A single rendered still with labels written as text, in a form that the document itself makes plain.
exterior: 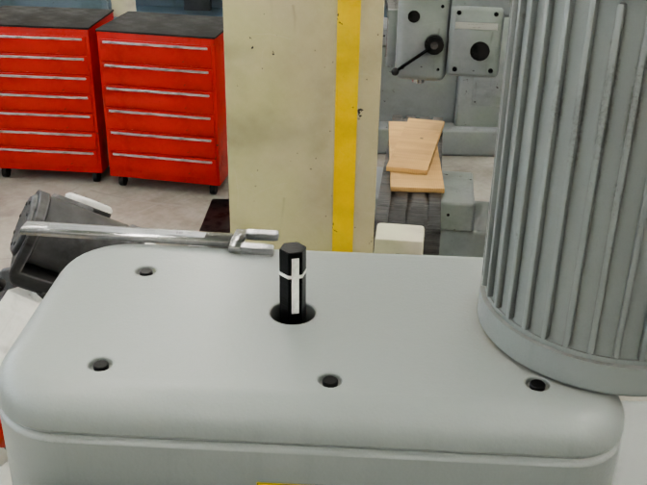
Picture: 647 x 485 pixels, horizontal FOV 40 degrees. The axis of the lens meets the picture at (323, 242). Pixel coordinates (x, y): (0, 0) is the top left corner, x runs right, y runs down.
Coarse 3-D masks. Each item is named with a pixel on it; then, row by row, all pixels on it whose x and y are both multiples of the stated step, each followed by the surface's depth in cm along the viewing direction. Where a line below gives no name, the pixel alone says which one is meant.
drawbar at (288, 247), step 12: (288, 252) 70; (300, 252) 70; (288, 264) 70; (300, 264) 71; (288, 288) 71; (300, 288) 72; (288, 300) 72; (300, 300) 72; (288, 312) 72; (300, 312) 73
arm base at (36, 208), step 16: (32, 208) 111; (16, 224) 117; (16, 240) 112; (32, 240) 110; (16, 256) 111; (16, 272) 113; (32, 272) 114; (48, 272) 116; (32, 288) 115; (48, 288) 115
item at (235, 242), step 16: (32, 224) 86; (48, 224) 86; (64, 224) 86; (80, 224) 86; (112, 240) 84; (128, 240) 84; (144, 240) 84; (160, 240) 84; (176, 240) 84; (192, 240) 84; (208, 240) 83; (224, 240) 83; (240, 240) 83; (256, 240) 85; (272, 240) 85
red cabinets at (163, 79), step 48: (0, 48) 539; (48, 48) 536; (96, 48) 547; (144, 48) 524; (192, 48) 518; (0, 96) 553; (48, 96) 549; (96, 96) 552; (144, 96) 538; (192, 96) 532; (0, 144) 568; (48, 144) 564; (96, 144) 562; (144, 144) 552; (192, 144) 546
